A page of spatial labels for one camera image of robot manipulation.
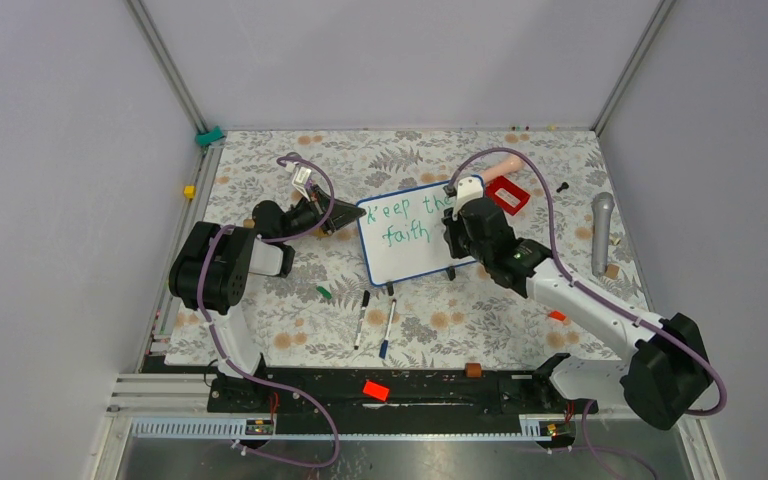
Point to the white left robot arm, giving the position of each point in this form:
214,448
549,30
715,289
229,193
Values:
211,270

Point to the brown small block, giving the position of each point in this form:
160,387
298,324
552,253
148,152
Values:
473,370

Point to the wooden small cube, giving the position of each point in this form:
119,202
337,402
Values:
612,271

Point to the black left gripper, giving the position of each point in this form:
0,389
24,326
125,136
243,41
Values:
341,213

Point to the teal corner clamp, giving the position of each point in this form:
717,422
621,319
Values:
208,138

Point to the blue framed whiteboard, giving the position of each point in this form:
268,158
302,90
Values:
402,234

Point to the pink microphone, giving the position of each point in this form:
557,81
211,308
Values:
510,164

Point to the red rectangular frame block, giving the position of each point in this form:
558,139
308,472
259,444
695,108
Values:
507,195

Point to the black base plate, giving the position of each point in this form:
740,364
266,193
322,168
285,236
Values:
315,401

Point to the silver microphone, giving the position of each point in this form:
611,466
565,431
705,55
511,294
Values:
602,207

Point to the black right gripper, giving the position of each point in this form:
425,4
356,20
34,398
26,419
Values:
451,233

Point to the blue whiteboard marker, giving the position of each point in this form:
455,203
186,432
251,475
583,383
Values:
384,345

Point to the black whiteboard marker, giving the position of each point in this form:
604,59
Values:
366,298

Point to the red flat card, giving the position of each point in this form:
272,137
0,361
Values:
376,391

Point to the green marker cap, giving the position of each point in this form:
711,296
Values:
324,292

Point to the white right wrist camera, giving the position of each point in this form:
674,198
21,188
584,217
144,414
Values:
467,189

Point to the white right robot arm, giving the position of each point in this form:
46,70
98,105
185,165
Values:
661,366

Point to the red triangular block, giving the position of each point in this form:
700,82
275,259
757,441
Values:
557,315

